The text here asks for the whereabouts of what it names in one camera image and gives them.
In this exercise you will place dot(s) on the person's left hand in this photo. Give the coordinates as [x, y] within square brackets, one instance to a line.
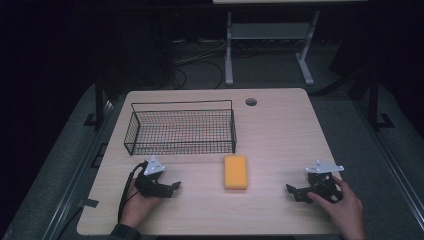
[138, 206]

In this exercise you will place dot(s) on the black tape strip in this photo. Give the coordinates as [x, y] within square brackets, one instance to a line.
[89, 202]

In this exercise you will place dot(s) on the black metal stand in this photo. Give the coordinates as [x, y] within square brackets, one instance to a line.
[99, 103]
[375, 106]

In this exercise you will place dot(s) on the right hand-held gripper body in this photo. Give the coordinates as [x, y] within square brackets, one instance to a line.
[325, 181]

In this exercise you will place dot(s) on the yellow sponge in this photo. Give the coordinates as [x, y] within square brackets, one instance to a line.
[235, 172]

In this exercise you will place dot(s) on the white metal desk frame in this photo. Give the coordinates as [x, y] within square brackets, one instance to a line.
[266, 31]

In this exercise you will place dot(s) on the aluminium frame rail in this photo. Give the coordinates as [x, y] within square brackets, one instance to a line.
[393, 166]
[75, 180]

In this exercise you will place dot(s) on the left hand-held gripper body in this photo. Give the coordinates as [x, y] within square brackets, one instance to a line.
[151, 178]

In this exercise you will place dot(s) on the person's right hand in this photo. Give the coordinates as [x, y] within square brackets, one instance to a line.
[343, 208]

